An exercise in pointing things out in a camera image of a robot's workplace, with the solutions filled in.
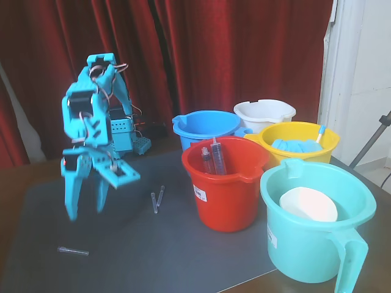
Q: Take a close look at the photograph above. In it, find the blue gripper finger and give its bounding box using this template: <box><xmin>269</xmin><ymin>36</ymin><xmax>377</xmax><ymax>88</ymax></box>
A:
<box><xmin>95</xmin><ymin>174</ymin><xmax>110</xmax><ymax>215</ymax></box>
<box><xmin>62</xmin><ymin>170</ymin><xmax>84</xmax><ymax>223</ymax></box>

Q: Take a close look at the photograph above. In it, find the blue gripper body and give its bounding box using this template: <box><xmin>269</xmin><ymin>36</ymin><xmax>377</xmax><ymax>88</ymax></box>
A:
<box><xmin>60</xmin><ymin>146</ymin><xmax>116</xmax><ymax>178</ymax></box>

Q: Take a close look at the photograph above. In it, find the black power adapter box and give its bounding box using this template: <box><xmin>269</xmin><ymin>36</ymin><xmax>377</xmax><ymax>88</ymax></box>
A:
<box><xmin>134</xmin><ymin>121</ymin><xmax>167</xmax><ymax>138</ymax></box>

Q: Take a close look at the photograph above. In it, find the grey table mat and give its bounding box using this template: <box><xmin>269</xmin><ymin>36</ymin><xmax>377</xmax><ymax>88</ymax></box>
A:
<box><xmin>4</xmin><ymin>149</ymin><xmax>277</xmax><ymax>293</ymax></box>

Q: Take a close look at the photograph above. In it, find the small clear syringe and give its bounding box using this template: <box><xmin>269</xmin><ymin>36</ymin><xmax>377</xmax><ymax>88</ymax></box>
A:
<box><xmin>200</xmin><ymin>146</ymin><xmax>213</xmax><ymax>175</ymax></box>

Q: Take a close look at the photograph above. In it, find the blue plastic mug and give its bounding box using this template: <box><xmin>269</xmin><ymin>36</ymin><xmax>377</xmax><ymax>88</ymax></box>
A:
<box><xmin>172</xmin><ymin>109</ymin><xmax>254</xmax><ymax>152</ymax></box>

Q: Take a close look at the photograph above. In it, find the large clear syringe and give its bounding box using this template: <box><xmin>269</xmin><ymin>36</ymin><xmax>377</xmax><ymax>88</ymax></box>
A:
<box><xmin>211</xmin><ymin>137</ymin><xmax>227</xmax><ymax>176</ymax></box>

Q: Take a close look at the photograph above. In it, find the red plastic mug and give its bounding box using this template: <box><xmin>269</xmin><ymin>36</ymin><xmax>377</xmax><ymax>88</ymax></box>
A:
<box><xmin>181</xmin><ymin>136</ymin><xmax>270</xmax><ymax>233</ymax></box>

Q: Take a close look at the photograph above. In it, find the red curtain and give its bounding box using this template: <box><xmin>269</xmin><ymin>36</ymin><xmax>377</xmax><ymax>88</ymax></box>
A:
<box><xmin>0</xmin><ymin>0</ymin><xmax>338</xmax><ymax>168</ymax></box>

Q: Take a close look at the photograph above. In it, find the white plastic mug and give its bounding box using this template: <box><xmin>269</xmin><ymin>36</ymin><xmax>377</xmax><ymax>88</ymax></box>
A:
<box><xmin>233</xmin><ymin>99</ymin><xmax>296</xmax><ymax>134</ymax></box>

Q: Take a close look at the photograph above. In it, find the blue crumpled cloth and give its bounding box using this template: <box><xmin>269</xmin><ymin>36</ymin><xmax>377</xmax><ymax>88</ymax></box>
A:
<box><xmin>271</xmin><ymin>139</ymin><xmax>324</xmax><ymax>153</ymax></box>

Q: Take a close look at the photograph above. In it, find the yellow plastic mug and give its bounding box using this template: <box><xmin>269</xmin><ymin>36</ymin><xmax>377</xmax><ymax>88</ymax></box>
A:
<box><xmin>244</xmin><ymin>121</ymin><xmax>340</xmax><ymax>172</ymax></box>

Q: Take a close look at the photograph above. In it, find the white cup face mask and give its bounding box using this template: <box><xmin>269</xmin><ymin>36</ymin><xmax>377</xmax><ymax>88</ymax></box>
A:
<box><xmin>279</xmin><ymin>186</ymin><xmax>339</xmax><ymax>222</ymax></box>

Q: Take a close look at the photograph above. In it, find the teal plastic mug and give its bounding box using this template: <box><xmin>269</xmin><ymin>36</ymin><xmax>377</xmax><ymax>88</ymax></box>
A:
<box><xmin>259</xmin><ymin>158</ymin><xmax>377</xmax><ymax>293</ymax></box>

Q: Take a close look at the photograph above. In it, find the black tripod leg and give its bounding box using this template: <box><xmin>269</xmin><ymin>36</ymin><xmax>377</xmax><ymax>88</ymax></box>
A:
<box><xmin>349</xmin><ymin>111</ymin><xmax>391</xmax><ymax>168</ymax></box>

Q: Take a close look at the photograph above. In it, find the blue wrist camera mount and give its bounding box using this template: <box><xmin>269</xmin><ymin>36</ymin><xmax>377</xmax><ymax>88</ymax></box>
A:
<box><xmin>97</xmin><ymin>160</ymin><xmax>142</xmax><ymax>189</ymax></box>

